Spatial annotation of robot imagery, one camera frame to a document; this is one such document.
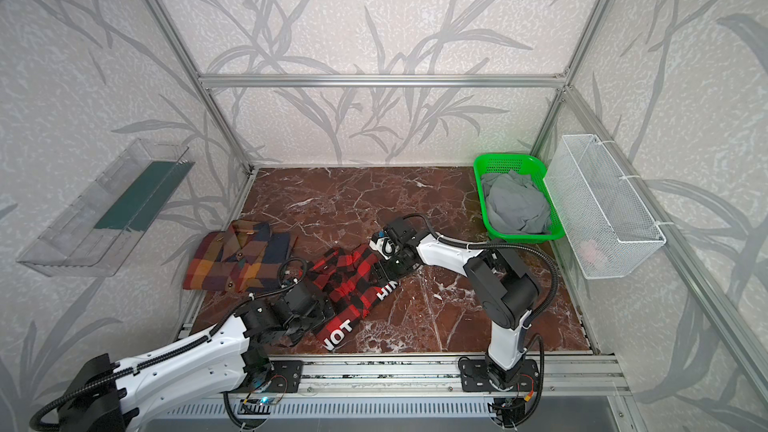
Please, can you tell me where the left black corrugated cable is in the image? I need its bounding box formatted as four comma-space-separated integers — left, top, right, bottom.
28, 256, 310, 432

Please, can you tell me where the white wire mesh basket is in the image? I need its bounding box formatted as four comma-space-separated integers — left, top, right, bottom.
544, 134, 666, 280

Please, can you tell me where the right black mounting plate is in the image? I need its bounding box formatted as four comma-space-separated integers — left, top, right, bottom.
458, 356, 541, 394

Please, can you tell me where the green plastic basket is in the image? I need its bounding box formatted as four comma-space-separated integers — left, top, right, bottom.
473, 153, 565, 244

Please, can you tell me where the black mounting plate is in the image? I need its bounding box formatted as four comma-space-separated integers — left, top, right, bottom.
255, 360, 304, 394
458, 356, 541, 394

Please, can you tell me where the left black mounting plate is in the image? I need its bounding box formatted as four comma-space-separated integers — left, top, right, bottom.
255, 360, 304, 394

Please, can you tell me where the red black plaid shirt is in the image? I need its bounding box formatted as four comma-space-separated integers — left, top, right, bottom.
307, 244, 399, 352

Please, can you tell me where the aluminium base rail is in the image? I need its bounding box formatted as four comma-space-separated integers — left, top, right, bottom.
275, 352, 631, 399

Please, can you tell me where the right black corrugated cable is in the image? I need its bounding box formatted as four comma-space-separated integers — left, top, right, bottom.
401, 213, 560, 427

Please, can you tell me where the folded multicolour plaid shirt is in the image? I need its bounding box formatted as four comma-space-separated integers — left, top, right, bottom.
182, 220, 296, 293

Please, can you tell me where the black corrugated cable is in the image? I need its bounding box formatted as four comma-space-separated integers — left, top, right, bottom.
28, 256, 310, 432
401, 213, 560, 427

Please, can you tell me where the clear plastic wall tray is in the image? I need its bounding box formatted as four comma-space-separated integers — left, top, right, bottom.
17, 139, 195, 277

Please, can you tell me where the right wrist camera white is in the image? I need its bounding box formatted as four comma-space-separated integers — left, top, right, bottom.
369, 231, 396, 259

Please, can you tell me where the grey shirt in basket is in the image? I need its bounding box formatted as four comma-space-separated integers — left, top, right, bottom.
481, 170, 552, 235

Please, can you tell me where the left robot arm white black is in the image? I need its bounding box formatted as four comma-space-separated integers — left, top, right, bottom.
54, 283, 334, 431

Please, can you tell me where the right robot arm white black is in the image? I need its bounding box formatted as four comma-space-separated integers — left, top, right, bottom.
369, 217, 540, 391

